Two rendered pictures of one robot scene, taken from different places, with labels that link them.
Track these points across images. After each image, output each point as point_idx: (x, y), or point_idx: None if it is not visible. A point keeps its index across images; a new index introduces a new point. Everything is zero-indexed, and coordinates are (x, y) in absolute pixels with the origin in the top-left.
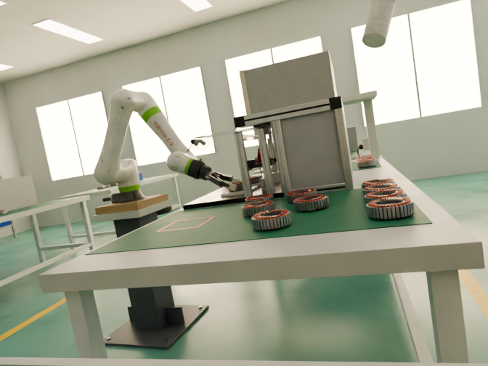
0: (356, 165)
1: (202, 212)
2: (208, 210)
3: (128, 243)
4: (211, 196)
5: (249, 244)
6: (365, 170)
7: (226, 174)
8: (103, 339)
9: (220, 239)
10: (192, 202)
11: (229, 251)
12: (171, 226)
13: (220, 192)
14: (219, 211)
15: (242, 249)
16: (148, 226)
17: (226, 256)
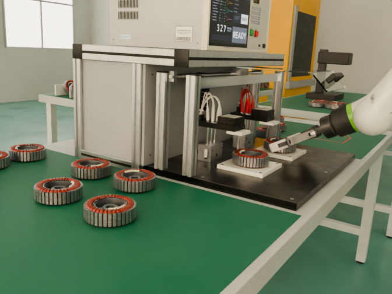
0: (1, 170)
1: (323, 146)
2: (317, 146)
3: (362, 134)
4: (321, 160)
5: (287, 120)
6: (73, 150)
7: (296, 135)
8: (368, 173)
9: (301, 123)
10: (344, 154)
11: (297, 120)
12: (342, 138)
13: (309, 165)
14: (304, 141)
15: (291, 119)
16: (368, 144)
17: (298, 119)
